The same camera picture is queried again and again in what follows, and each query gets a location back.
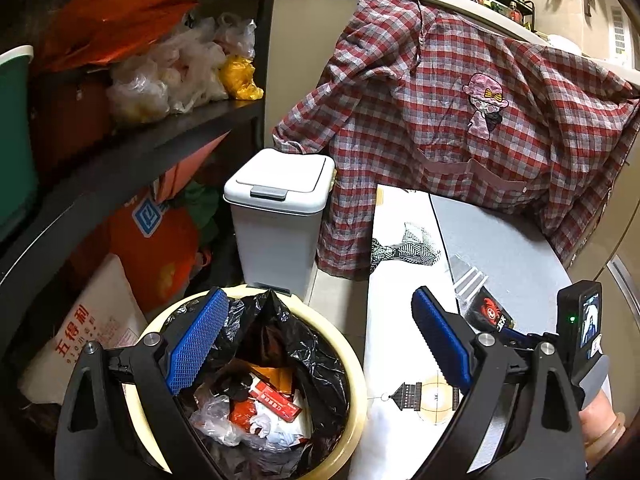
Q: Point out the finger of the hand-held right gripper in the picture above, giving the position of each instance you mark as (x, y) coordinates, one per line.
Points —
(515, 337)

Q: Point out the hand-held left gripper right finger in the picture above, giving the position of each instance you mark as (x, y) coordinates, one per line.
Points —
(442, 340)

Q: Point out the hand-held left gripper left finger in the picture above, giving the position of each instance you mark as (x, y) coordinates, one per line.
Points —
(195, 340)

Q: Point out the clear plastic bag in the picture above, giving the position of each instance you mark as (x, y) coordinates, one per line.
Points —
(215, 417)

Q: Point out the yellow round waste bin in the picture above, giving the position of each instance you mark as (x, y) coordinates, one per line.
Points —
(357, 405)

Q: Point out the person's right hand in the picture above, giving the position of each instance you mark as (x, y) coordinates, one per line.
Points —
(597, 422)

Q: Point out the black packet with red logo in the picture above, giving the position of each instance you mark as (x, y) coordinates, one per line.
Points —
(487, 312)

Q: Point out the white printed paper sheet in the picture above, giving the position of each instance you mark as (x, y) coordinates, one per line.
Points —
(400, 305)

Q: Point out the clear plastic sleeve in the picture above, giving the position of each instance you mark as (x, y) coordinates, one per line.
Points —
(467, 275)

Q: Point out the orange bag with blue logo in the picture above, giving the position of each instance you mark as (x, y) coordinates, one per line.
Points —
(150, 250)

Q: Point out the white sack with red print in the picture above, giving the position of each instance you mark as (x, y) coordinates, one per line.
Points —
(90, 320)

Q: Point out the white printed wrapper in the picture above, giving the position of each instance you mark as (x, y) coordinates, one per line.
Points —
(282, 432)

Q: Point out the white pedal bin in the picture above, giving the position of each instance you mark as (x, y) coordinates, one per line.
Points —
(275, 240)

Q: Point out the green plastic bag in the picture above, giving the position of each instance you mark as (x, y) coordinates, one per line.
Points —
(200, 205)

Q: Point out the black shelf unit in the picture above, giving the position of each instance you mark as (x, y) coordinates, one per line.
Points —
(125, 155)

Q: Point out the red plaid shirt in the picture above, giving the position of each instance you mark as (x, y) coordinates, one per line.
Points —
(425, 125)

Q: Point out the yellow plastic bag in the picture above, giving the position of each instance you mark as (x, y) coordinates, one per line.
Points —
(240, 80)

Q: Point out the pile of pale plastic bags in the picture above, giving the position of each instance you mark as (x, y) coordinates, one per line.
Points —
(165, 75)

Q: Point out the green plastic tub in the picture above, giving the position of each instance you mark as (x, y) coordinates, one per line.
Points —
(15, 135)

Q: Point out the crumpled orange bag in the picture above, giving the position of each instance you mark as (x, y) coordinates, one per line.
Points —
(110, 25)

